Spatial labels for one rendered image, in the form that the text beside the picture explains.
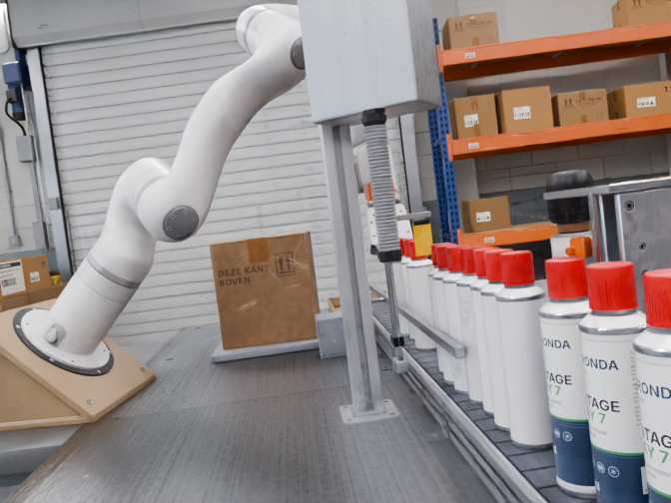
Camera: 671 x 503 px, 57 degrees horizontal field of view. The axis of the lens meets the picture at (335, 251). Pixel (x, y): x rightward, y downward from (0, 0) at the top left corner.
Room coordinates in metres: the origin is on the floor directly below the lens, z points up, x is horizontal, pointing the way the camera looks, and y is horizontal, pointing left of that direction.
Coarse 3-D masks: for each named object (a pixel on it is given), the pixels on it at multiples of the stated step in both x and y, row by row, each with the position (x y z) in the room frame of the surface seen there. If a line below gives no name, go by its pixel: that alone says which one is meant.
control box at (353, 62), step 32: (320, 0) 0.88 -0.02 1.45; (352, 0) 0.86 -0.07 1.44; (384, 0) 0.83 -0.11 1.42; (416, 0) 0.85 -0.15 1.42; (320, 32) 0.89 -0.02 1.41; (352, 32) 0.86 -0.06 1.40; (384, 32) 0.84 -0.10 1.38; (416, 32) 0.84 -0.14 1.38; (320, 64) 0.89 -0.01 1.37; (352, 64) 0.86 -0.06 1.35; (384, 64) 0.84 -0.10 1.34; (416, 64) 0.83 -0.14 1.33; (320, 96) 0.89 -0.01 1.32; (352, 96) 0.87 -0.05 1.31; (384, 96) 0.84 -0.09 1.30; (416, 96) 0.82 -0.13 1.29
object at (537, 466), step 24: (384, 312) 1.62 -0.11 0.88; (408, 336) 1.27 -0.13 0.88; (432, 360) 1.05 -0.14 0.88; (480, 408) 0.77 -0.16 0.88; (504, 432) 0.68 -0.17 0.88; (504, 456) 0.64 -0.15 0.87; (528, 456) 0.61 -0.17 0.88; (552, 456) 0.60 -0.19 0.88; (528, 480) 0.56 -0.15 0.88; (552, 480) 0.55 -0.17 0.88
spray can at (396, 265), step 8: (400, 240) 1.28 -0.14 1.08; (400, 248) 1.28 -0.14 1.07; (392, 264) 1.29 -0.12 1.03; (400, 264) 1.27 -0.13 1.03; (400, 272) 1.27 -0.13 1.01; (400, 280) 1.28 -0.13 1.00; (400, 288) 1.28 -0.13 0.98; (400, 296) 1.28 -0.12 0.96; (400, 320) 1.28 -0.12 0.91; (400, 328) 1.29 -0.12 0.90; (408, 328) 1.27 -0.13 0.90
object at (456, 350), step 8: (376, 288) 1.49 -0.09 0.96; (384, 296) 1.33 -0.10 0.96; (400, 304) 1.18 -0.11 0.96; (400, 312) 1.15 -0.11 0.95; (408, 312) 1.08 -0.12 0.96; (408, 320) 1.07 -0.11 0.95; (416, 320) 1.00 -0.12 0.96; (424, 320) 0.98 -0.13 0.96; (424, 328) 0.94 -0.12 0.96; (432, 328) 0.91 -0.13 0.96; (432, 336) 0.89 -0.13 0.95; (440, 336) 0.85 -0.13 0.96; (440, 344) 0.84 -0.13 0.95; (448, 344) 0.80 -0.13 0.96; (456, 344) 0.79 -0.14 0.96; (448, 352) 0.80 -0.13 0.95; (456, 352) 0.77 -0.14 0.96
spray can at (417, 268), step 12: (408, 264) 1.13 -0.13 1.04; (420, 264) 1.12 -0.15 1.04; (408, 276) 1.13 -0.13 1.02; (420, 276) 1.12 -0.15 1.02; (420, 288) 1.12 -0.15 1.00; (420, 300) 1.12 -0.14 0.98; (420, 312) 1.12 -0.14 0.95; (432, 324) 1.12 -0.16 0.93; (420, 336) 1.12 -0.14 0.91; (420, 348) 1.12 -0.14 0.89; (432, 348) 1.12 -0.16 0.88
